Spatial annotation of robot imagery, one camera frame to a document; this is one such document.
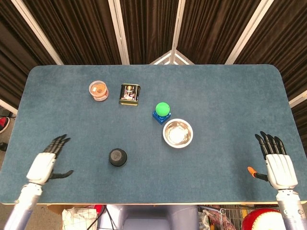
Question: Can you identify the blue felt table mat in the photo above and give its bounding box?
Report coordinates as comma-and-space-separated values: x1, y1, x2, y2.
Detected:
0, 64, 307, 205

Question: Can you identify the stainless steel bowl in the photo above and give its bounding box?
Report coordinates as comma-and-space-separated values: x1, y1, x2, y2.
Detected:
163, 118, 194, 149

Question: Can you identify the red black shoe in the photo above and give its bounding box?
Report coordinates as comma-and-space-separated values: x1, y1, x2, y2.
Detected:
0, 116, 11, 134

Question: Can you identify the lavender robot torso base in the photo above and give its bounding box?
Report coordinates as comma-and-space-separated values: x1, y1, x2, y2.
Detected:
99, 204, 200, 230

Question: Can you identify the black gold rectangular tin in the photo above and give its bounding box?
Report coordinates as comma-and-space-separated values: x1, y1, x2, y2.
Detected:
118, 83, 141, 106

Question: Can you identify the white triangular frame base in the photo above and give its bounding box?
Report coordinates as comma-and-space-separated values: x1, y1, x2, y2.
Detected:
150, 49, 194, 65

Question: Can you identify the crumpled clear plastic bag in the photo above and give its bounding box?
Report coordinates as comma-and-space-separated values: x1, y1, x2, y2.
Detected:
199, 209, 225, 230

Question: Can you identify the metal wire basket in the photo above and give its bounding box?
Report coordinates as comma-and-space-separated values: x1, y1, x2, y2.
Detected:
198, 205, 280, 230

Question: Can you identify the black round cap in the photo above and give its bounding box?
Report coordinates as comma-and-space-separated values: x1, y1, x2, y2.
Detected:
108, 148, 128, 167

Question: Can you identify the round can orange lid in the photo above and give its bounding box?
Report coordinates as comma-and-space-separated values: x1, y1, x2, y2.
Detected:
88, 80, 109, 102

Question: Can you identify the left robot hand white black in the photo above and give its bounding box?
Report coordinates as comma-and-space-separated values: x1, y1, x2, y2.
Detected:
25, 134, 74, 185

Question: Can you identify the blue building block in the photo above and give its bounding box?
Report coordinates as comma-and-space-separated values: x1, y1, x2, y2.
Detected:
152, 110, 172, 125

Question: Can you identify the white checked cloth bag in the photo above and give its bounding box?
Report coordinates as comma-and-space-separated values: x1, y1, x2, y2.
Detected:
62, 207, 98, 230

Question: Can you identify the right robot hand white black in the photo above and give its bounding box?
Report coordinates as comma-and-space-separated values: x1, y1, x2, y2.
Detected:
247, 131, 299, 191

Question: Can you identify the white frame post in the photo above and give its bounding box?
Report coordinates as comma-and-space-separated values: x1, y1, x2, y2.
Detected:
11, 0, 64, 65
224, 0, 271, 65
170, 0, 186, 65
107, 0, 130, 65

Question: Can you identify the green ball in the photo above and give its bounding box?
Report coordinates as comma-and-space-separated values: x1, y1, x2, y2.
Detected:
155, 102, 171, 117

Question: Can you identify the brown cardboard box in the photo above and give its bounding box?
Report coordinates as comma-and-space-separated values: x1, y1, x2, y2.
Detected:
47, 204, 72, 218

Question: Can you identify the black cable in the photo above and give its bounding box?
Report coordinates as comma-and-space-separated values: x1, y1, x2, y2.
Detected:
90, 205, 108, 230

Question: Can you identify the red white round helmet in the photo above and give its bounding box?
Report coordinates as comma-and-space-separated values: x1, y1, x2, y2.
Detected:
241, 207, 287, 230

